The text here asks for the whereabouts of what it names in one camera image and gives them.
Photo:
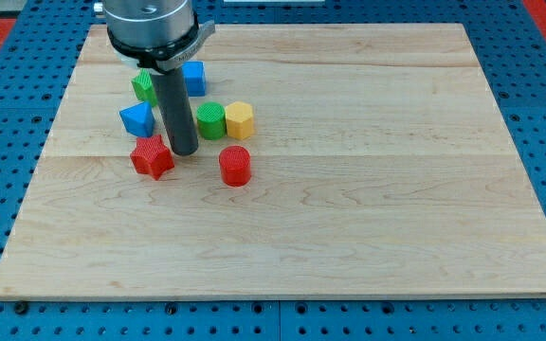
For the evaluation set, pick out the red cylinder block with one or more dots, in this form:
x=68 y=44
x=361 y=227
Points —
x=235 y=165

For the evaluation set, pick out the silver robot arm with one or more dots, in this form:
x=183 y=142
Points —
x=156 y=35

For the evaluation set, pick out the yellow hexagon block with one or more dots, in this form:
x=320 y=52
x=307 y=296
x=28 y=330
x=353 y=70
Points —
x=240 y=120

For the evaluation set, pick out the green cylinder block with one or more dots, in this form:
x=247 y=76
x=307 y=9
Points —
x=211 y=120

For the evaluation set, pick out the wooden board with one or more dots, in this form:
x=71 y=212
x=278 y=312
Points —
x=381 y=165

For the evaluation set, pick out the red star block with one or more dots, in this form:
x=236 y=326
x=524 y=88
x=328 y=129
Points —
x=151 y=156

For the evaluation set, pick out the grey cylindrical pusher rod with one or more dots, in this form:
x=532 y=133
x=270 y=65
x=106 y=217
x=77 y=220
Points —
x=175 y=109

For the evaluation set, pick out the blue cube block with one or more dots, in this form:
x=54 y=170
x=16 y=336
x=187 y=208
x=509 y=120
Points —
x=195 y=78

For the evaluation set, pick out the blue triangle block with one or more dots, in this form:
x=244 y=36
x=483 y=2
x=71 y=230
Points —
x=138 y=120

